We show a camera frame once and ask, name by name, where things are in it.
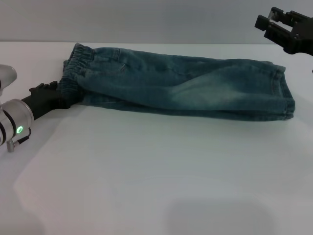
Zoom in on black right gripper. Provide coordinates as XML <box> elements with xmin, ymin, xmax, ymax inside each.
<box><xmin>253</xmin><ymin>6</ymin><xmax>313</xmax><ymax>56</ymax></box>

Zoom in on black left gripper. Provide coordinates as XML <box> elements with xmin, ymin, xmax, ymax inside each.
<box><xmin>20</xmin><ymin>82</ymin><xmax>72</xmax><ymax>121</ymax></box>

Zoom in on blue denim shorts with cartoon print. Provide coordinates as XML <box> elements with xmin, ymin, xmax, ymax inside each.
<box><xmin>59</xmin><ymin>42</ymin><xmax>297</xmax><ymax>122</ymax></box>

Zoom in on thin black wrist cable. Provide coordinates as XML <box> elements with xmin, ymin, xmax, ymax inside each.
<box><xmin>6</xmin><ymin>126</ymin><xmax>33</xmax><ymax>153</ymax></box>

